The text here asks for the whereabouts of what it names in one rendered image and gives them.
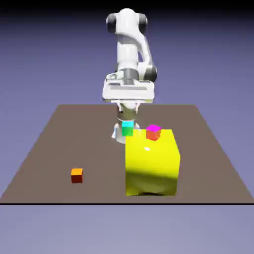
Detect small orange cube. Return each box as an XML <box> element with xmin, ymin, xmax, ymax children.
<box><xmin>70</xmin><ymin>168</ymin><xmax>84</xmax><ymax>184</ymax></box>

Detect small magenta cube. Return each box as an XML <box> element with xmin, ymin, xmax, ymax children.
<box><xmin>146</xmin><ymin>124</ymin><xmax>162</xmax><ymax>141</ymax></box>

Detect large yellow box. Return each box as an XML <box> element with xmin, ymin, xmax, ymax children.
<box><xmin>125</xmin><ymin>128</ymin><xmax>181</xmax><ymax>197</ymax></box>

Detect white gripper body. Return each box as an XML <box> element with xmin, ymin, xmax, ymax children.
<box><xmin>102</xmin><ymin>78</ymin><xmax>156</xmax><ymax>104</ymax></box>

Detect small cyan cube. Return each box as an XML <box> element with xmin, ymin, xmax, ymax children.
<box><xmin>121</xmin><ymin>121</ymin><xmax>134</xmax><ymax>137</ymax></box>

